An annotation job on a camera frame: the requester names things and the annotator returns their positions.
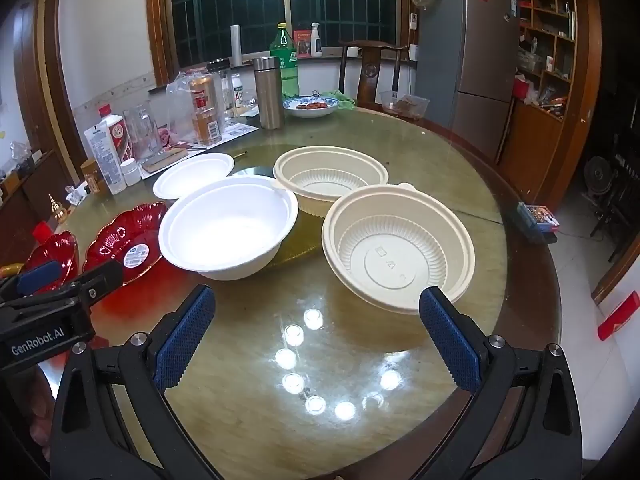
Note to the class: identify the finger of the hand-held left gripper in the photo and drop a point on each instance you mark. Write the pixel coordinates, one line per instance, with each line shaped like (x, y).
(37, 276)
(102, 277)

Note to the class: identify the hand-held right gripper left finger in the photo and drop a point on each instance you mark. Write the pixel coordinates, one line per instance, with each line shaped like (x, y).
(185, 340)

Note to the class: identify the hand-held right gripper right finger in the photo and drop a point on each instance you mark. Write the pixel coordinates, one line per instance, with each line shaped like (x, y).
(450, 342)

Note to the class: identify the red plate with label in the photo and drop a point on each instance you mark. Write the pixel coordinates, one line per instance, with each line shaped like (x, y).
(125, 240)

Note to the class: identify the cream plastic bowl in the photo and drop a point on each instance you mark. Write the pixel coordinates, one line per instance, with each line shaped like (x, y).
(400, 255)
(332, 172)

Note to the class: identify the white foam plate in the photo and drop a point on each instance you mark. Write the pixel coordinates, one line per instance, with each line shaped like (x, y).
(192, 175)

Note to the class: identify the person's left hand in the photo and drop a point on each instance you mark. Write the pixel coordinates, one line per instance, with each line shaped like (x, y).
(41, 410)

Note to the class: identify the small glass bottle with label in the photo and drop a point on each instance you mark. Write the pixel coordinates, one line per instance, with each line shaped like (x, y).
(76, 195)

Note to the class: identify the small white jar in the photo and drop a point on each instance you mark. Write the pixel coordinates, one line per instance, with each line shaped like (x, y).
(131, 172)

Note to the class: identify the white lotion tube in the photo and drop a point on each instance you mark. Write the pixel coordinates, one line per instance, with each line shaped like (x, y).
(106, 160)

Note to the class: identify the red white liquor bottle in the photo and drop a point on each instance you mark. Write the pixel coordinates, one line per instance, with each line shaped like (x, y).
(120, 135)

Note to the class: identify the glass mug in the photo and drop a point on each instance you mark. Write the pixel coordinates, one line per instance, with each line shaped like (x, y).
(142, 130)

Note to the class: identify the blue box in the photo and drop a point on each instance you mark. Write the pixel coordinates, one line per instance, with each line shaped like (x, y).
(539, 217)

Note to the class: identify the red paper box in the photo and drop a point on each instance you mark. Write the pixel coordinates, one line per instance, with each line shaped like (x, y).
(620, 317)

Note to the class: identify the metal turntable hub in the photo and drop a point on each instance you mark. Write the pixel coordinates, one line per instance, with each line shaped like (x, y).
(252, 172)

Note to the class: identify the amber liquor bottle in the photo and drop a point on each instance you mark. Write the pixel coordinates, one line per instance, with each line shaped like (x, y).
(207, 127)

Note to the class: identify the clear plastic bag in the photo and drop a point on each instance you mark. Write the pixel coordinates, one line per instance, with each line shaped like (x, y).
(180, 105)

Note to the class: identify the copper liquor box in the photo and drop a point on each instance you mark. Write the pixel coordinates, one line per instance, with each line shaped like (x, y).
(202, 90)

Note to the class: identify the floor fan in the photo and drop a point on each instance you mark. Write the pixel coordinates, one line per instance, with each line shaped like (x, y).
(596, 175)

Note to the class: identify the glass jar black lid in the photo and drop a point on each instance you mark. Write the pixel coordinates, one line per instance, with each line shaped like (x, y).
(221, 85)

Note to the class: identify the small white drink bottle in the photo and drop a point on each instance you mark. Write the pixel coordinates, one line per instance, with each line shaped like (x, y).
(237, 90)

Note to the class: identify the clear plastic container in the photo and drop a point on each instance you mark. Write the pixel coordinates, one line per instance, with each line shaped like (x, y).
(405, 105)

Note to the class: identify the steel thermos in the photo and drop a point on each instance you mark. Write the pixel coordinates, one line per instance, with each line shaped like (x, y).
(269, 92)

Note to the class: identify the blue white dish with food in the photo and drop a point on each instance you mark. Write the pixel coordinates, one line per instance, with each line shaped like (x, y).
(310, 106)

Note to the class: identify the green cloth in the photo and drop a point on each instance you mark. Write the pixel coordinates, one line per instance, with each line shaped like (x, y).
(342, 97)

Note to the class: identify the wooden shelf cabinet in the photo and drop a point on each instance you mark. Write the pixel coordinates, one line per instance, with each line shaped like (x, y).
(550, 85)

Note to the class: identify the grey refrigerator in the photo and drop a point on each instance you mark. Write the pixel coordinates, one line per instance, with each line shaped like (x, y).
(467, 60)

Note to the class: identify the wooden chair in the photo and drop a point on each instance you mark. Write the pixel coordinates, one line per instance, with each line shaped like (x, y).
(372, 67)

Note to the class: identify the green soda bottle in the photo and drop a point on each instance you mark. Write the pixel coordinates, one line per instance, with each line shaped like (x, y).
(286, 55)

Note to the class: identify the white spray bottle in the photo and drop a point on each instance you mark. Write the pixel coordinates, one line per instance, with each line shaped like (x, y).
(316, 40)

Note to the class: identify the wall remote control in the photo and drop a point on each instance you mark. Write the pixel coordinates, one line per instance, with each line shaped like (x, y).
(414, 20)

